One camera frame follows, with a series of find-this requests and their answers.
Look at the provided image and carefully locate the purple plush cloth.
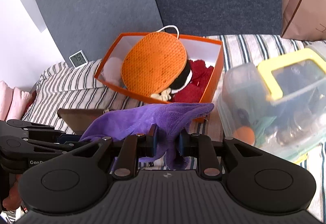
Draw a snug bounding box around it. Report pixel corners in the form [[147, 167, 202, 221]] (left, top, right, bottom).
[[80, 103, 214, 170]]

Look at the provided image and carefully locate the orange honeycomb mesh pad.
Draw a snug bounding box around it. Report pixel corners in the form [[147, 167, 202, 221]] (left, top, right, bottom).
[[121, 25, 187, 97]]

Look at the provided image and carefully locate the white soft item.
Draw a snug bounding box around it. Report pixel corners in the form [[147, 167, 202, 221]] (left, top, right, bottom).
[[102, 57, 123, 87]]

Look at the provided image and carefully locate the pink cushion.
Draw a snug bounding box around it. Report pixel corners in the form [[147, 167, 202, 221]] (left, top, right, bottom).
[[0, 81, 32, 121]]

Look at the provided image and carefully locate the striped sofa cover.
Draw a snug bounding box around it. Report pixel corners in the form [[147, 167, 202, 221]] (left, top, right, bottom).
[[22, 35, 325, 222]]

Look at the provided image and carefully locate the brown plaid pouch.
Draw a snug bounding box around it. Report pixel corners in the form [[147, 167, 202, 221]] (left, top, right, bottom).
[[57, 109, 110, 136]]

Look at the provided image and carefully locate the black white plush toy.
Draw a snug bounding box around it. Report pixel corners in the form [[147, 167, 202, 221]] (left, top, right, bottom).
[[150, 60, 193, 102]]

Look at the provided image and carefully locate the red plush fabric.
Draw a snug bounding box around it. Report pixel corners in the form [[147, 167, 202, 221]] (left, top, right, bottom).
[[171, 60, 214, 103]]

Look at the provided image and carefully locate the orange cardboard box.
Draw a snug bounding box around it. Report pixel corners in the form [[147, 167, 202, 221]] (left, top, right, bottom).
[[95, 32, 223, 104]]

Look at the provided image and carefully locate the white digital clock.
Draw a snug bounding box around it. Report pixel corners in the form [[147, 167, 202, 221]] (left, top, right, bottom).
[[69, 50, 88, 69]]

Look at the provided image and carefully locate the clear plastic storage box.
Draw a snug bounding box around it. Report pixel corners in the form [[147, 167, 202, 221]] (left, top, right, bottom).
[[217, 41, 325, 161]]

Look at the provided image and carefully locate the light grey back cushion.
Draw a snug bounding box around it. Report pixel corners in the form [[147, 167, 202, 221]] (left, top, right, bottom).
[[36, 0, 162, 61]]

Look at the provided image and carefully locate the brown paper bag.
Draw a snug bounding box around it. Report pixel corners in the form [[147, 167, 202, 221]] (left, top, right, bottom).
[[279, 0, 326, 42]]

